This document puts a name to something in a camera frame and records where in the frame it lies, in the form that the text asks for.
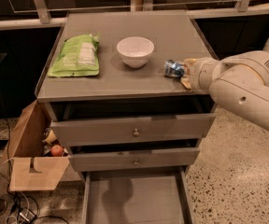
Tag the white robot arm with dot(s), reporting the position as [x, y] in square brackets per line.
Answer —
[236, 77]

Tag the grey drawer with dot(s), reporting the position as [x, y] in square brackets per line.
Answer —
[143, 196]
[125, 159]
[95, 132]

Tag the beige item in box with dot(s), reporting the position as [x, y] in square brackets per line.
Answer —
[49, 137]

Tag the grey bottom drawer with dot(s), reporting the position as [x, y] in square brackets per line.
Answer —
[143, 196]

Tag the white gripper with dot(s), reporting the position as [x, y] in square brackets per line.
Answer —
[199, 73]

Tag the grey top drawer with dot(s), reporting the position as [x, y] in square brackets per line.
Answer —
[95, 132]

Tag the grey drawer cabinet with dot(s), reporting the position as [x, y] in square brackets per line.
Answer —
[120, 91]

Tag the green snack bag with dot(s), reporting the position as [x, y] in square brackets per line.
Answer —
[77, 58]

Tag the blue silver redbull can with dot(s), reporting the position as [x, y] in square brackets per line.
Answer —
[174, 68]

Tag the white ceramic bowl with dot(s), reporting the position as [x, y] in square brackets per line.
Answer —
[135, 51]

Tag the metal railing frame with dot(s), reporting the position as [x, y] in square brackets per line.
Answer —
[41, 3]

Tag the grey middle drawer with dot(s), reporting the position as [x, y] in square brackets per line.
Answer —
[125, 159]

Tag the brown cardboard box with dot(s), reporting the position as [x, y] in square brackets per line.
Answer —
[31, 171]

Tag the brass top drawer knob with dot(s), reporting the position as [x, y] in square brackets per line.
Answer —
[136, 133]

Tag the red apple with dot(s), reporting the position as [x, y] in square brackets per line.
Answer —
[57, 151]

